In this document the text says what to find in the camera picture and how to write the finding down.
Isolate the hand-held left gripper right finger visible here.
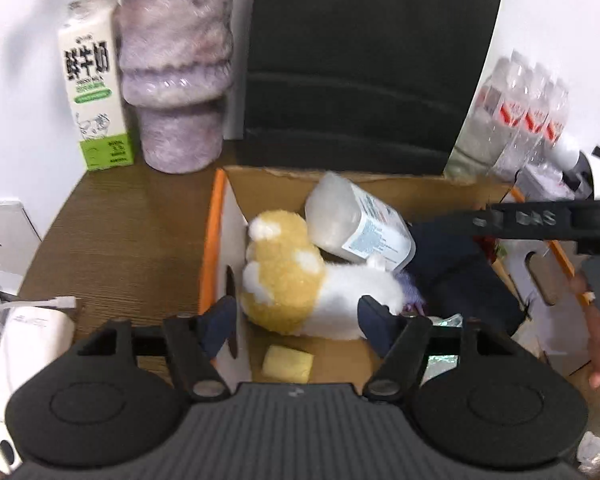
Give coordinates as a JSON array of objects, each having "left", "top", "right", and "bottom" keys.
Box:
[{"left": 357, "top": 295, "right": 531, "bottom": 403}]

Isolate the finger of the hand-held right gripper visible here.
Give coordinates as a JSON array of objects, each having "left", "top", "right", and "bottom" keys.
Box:
[{"left": 412, "top": 200, "right": 581, "bottom": 241}]

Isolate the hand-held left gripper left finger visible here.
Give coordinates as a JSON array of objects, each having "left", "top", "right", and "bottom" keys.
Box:
[{"left": 75, "top": 294, "right": 238, "bottom": 402}]

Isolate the red cardboard box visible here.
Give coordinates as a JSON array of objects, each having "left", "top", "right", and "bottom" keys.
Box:
[{"left": 198, "top": 165, "right": 596, "bottom": 386}]

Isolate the purple knitted pouch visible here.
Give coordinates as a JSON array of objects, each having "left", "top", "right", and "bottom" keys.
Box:
[{"left": 397, "top": 270, "right": 426, "bottom": 311}]

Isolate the navy zip pouch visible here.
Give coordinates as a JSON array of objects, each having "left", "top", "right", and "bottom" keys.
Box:
[{"left": 405, "top": 220, "right": 526, "bottom": 336}]

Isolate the white and yellow plush hamster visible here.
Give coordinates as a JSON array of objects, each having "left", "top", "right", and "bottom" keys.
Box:
[{"left": 237, "top": 210, "right": 406, "bottom": 342}]

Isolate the clear plastic bottle white label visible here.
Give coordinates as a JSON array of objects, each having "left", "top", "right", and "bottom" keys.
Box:
[{"left": 305, "top": 171, "right": 417, "bottom": 273}]

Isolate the wooden desktop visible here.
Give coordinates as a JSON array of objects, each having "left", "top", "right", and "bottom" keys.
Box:
[{"left": 0, "top": 157, "right": 600, "bottom": 480}]

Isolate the grey metal tin box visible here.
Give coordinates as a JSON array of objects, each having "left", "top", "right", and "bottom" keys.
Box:
[{"left": 517, "top": 162, "right": 581, "bottom": 206}]

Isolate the shiny green wrapper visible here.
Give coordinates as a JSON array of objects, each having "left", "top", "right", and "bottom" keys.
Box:
[{"left": 422, "top": 312, "right": 466, "bottom": 381}]

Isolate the yellow sponge block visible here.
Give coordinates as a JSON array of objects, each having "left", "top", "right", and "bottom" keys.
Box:
[{"left": 261, "top": 345, "right": 315, "bottom": 381}]

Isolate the white round device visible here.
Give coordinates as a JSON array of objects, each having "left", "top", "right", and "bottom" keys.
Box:
[{"left": 550, "top": 135, "right": 593, "bottom": 201}]

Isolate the clear water bottle red label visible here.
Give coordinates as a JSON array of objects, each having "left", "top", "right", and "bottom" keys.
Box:
[
  {"left": 535, "top": 75, "right": 571, "bottom": 161},
  {"left": 472, "top": 50, "right": 526, "bottom": 176},
  {"left": 510, "top": 62, "right": 548, "bottom": 171}
]

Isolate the white power strip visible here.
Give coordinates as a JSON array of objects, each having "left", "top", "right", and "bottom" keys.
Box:
[{"left": 0, "top": 305, "right": 78, "bottom": 473}]

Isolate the crumpled white tissue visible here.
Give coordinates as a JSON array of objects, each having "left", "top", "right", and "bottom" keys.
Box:
[{"left": 577, "top": 430, "right": 600, "bottom": 476}]

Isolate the black chair back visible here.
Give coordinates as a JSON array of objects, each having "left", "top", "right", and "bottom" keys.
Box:
[{"left": 242, "top": 0, "right": 508, "bottom": 178}]

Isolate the white flat box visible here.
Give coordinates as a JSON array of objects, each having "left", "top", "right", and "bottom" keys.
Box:
[{"left": 0, "top": 200, "right": 43, "bottom": 291}]

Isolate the purple ceramic vase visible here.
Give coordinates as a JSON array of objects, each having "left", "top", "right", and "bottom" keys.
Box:
[{"left": 114, "top": 0, "right": 236, "bottom": 175}]

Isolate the white and green milk carton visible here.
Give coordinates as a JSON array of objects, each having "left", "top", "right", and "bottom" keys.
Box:
[{"left": 57, "top": 0, "right": 135, "bottom": 173}]

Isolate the white power cable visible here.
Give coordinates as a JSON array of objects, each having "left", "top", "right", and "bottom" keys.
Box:
[{"left": 0, "top": 296, "right": 78, "bottom": 323}]

